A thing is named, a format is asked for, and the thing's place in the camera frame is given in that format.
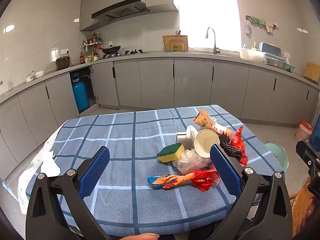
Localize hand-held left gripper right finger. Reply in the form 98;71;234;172
209;144;293;240

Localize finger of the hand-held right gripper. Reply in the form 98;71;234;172
296;141;320;167

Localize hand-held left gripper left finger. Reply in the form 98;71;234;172
26;146;112;240

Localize black ribbed scrubber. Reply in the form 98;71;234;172
218;133;247;164

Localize red foil wrapper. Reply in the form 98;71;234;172
191;169;220;192

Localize red plastic wrapper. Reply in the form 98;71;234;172
230;126;249;168

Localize white paper cup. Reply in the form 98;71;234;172
194;129;220;158

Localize clear plastic bag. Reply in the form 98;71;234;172
172;149;213;174

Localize printed food packet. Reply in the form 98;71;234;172
192;108;234;138

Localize small white box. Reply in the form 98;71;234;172
176;125;199;150

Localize yellow green sponge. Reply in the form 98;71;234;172
157;143;185;164

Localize orange blue snack wrapper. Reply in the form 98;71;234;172
147;174;193;190

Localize person's right hand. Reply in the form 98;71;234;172
301;197;316;233

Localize person's left hand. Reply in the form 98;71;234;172
119;233;160;240

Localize blue bucket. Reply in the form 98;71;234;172
310;127;320;152

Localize red white bucket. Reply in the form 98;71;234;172
294;120;313;142

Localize wicker chair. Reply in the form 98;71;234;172
290;180;315;238

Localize blue checked tablecloth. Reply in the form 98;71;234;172
26;104;285;237

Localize white printed cloth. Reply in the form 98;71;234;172
17;140;62;213

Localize blue gas cylinder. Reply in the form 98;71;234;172
71;73;90;113

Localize light wooden board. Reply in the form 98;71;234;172
304;61;320;83

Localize metal dish basin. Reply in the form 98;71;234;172
265;55;287;69

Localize grey kitchen counter cabinets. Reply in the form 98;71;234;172
0;51;320;155

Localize white plastic container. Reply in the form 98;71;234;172
240;49;267;62

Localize dark rice cooker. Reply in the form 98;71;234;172
55;57;70;71

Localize black wok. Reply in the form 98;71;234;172
96;45;122;55

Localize metal faucet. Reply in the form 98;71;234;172
205;27;221;55

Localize gas stove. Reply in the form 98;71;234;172
105;49;144;57

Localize spice rack with bottles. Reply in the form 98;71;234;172
82;32;102;63

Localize beige hanging gloves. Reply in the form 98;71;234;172
265;21;279;33

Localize green hanging cloth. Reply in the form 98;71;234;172
246;15;267;27

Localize wooden cutting board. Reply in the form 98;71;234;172
162;35;188;52

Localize bright window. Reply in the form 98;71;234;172
177;0;242;52

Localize black range hood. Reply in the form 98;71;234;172
91;0;152;22

